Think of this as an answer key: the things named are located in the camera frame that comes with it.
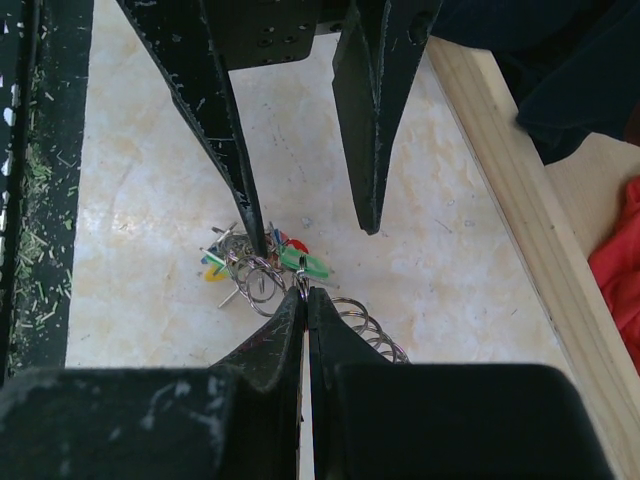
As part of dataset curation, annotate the red crumpled cloth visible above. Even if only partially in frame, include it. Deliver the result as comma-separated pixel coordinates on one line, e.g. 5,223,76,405
588,176,640,371

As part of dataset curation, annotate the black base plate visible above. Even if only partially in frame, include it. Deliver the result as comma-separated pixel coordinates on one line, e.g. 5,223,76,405
1,1,94,380

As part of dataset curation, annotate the green key tag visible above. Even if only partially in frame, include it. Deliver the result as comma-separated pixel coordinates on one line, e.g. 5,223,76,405
279,247,330,279

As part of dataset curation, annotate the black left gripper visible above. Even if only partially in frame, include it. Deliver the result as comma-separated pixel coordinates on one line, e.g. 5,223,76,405
118,0,442,256

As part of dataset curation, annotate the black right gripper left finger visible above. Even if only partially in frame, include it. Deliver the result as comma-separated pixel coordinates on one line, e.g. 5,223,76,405
1,290,305,479

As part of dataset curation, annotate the silver key yellow tag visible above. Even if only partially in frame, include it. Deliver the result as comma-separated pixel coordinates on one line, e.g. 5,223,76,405
204,266,228,283

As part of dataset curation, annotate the red key tag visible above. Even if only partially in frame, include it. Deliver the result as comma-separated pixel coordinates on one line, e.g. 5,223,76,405
287,238,309,254

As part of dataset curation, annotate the wooden clothes rack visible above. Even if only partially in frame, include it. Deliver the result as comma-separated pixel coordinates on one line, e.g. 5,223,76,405
427,39,639,479

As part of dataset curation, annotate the steel key organizer yellow handle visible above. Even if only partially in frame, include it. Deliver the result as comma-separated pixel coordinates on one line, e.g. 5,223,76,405
201,222,410,364

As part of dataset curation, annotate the dark navy tank top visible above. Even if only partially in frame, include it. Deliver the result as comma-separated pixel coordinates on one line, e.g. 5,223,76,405
432,0,639,165

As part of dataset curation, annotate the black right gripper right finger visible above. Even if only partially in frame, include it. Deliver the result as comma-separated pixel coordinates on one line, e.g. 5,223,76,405
307,288,613,479

